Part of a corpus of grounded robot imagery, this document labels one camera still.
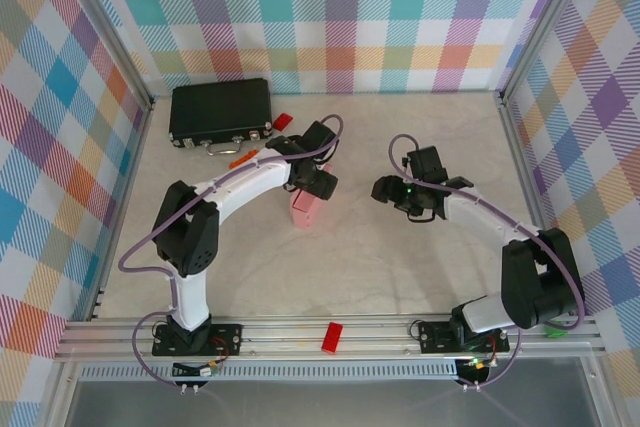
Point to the small red block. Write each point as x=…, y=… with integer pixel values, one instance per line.
x=283, y=121

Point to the red toy brick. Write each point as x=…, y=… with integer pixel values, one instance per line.
x=333, y=337

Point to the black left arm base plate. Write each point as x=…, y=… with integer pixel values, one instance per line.
x=225, y=337

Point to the grey metal panel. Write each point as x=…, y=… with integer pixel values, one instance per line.
x=320, y=407

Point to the green plastic piece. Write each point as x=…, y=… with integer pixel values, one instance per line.
x=552, y=333

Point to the pink paper box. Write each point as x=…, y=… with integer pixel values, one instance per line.
x=305, y=212

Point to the aluminium frame post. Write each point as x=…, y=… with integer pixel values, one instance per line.
x=107, y=22
x=542, y=22

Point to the black carry case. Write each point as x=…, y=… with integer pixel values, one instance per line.
x=220, y=107

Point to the orange toy piece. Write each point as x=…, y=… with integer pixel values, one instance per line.
x=240, y=162

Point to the aluminium side rail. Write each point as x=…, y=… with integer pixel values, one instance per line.
x=131, y=172
x=525, y=172

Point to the black round connector board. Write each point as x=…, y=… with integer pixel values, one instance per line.
x=192, y=374
x=475, y=372

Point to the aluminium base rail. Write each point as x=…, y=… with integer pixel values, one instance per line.
x=290, y=334

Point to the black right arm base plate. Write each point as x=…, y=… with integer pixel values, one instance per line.
x=435, y=337

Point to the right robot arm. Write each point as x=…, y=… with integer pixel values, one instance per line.
x=540, y=287

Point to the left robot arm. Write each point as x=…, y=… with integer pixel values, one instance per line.
x=192, y=297

